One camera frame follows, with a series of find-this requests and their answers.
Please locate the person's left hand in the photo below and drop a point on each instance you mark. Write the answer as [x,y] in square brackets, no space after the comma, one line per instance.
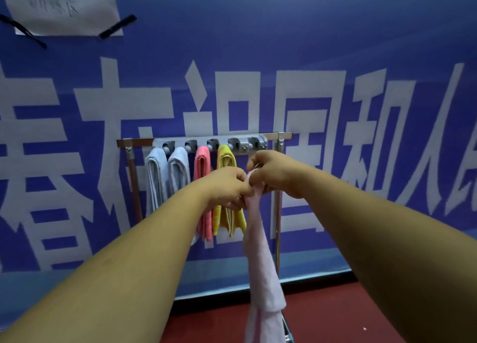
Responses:
[223,188]

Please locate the person's right hand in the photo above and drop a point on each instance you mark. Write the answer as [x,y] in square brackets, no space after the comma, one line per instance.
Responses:
[283,173]

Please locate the yellow towel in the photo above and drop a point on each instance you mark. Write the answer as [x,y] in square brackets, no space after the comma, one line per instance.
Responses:
[223,160]

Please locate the pink towel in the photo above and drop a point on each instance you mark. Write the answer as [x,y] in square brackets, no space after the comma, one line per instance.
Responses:
[202,163]

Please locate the plain light blue towel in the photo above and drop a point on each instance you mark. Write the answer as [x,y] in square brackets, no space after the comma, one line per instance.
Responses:
[179,171]

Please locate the striped light blue towel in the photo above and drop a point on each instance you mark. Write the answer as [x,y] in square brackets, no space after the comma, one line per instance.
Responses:
[156,175]

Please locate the white printed towel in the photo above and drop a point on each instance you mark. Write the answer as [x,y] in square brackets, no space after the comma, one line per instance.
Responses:
[261,272]

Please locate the metal towel rack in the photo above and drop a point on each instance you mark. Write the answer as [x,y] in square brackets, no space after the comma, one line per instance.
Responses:
[138,142]

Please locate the person's right forearm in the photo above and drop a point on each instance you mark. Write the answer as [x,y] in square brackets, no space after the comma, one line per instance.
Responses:
[402,264]

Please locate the person's left forearm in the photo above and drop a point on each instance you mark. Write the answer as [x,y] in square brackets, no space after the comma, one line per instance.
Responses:
[111,279]

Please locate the grey plastic clip strip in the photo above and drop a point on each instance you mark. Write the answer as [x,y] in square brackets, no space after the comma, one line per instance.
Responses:
[197,139]

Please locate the blue banner with white characters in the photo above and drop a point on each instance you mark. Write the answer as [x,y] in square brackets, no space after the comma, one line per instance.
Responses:
[335,29]

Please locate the black tape strip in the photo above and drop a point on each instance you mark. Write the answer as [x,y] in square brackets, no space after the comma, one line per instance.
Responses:
[117,27]
[22,29]

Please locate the white paper sign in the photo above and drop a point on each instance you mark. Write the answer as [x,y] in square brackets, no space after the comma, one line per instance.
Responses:
[74,3]

